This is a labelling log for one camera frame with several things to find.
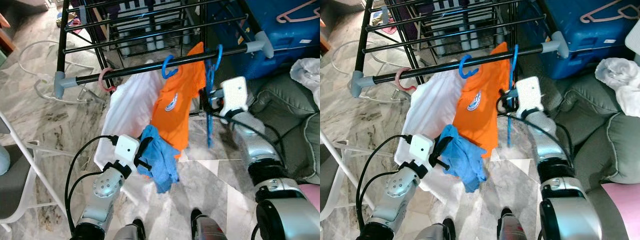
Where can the blue shirt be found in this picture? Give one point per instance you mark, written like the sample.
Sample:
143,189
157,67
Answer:
465,165
162,170

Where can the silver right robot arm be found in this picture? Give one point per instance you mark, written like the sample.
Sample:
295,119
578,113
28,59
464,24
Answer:
550,150
255,150

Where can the pink plastic hanger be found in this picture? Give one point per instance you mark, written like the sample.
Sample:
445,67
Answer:
100,80
584,19
397,79
278,19

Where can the white shirt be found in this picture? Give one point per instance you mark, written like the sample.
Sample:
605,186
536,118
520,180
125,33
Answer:
430,115
130,115

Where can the orange shirt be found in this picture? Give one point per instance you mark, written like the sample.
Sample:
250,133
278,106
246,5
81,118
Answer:
177,120
480,125

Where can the robot left leg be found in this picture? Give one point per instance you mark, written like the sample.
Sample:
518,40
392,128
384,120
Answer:
435,232
129,232

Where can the robot leg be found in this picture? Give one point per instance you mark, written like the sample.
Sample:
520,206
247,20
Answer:
435,232
515,229
129,232
207,230

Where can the grey green sofa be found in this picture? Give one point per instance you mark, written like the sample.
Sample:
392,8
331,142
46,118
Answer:
285,100
590,130

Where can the black metal drying rack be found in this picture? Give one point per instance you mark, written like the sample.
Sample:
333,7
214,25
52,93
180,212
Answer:
435,68
140,68

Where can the robot right leg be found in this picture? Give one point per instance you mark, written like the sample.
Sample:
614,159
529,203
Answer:
207,230
515,229

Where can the crumpled white cloth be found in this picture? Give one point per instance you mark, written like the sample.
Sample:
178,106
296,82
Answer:
617,77
306,75

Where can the white folding chair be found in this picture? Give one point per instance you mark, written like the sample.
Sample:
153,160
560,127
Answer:
15,185
327,180

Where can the pink sheet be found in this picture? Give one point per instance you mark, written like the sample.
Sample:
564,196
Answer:
622,210
311,195

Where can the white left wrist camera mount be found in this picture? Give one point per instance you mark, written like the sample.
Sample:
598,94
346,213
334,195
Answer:
421,149
126,149

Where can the white round tube frame stand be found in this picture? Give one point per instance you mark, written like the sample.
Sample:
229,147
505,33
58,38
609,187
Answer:
40,86
336,60

